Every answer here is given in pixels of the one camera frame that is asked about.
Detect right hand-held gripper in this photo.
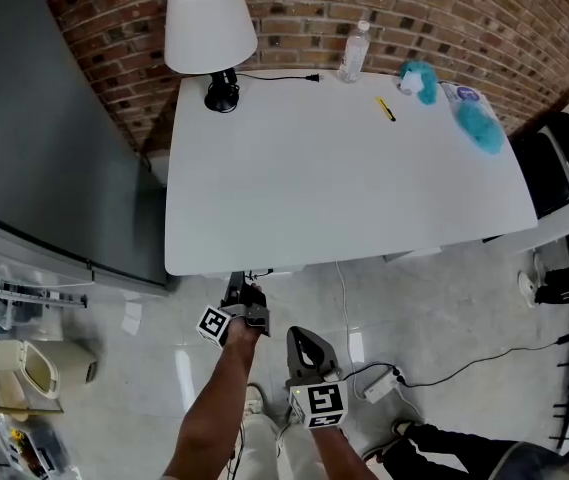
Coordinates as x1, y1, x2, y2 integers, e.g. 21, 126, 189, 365
284, 325, 350, 430

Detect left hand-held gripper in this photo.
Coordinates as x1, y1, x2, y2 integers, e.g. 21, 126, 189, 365
195, 270, 271, 351

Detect white drawer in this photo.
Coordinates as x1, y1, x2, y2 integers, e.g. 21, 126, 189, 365
236, 265, 308, 282

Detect person's left forearm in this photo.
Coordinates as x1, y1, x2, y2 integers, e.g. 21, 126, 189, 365
160, 316, 265, 480

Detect person's right forearm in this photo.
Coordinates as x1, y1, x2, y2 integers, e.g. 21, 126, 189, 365
308, 420, 381, 480

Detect white desk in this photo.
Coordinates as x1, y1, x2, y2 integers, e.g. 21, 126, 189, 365
163, 67, 540, 277

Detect person's left white shoe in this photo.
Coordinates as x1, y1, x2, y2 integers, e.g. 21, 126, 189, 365
243, 384, 266, 418

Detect white power strip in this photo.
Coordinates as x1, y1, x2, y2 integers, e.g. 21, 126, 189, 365
361, 365, 406, 405

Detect person's beige trousers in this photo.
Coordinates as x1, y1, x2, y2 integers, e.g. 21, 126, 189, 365
233, 412, 333, 480

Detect beige trash bin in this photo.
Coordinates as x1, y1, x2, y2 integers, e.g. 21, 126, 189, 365
0, 338, 100, 402

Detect yellow utility knife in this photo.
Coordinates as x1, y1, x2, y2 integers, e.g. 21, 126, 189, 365
375, 96, 398, 123

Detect round wooden stool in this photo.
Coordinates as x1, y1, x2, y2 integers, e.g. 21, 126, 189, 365
0, 395, 65, 422

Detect grey fridge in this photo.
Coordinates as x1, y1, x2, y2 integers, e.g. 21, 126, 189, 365
0, 0, 171, 300

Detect clear storage box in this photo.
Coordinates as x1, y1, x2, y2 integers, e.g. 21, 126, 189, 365
0, 412, 83, 480

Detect clear water bottle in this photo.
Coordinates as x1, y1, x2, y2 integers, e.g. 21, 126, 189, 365
337, 19, 372, 85

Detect white shade table lamp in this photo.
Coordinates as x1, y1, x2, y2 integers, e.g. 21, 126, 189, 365
163, 0, 260, 116

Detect teal and white fluffy toy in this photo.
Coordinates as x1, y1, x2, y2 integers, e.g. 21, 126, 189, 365
396, 59, 440, 106

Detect teal fluff in plastic bag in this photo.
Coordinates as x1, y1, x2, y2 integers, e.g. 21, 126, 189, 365
440, 81, 507, 157

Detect black folding chair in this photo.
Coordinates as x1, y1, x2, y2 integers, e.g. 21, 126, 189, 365
508, 111, 569, 222

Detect black floor cable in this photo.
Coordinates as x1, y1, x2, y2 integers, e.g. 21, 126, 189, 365
397, 334, 569, 390

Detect black lamp cable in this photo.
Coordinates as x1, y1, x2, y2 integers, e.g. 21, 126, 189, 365
235, 71, 323, 86

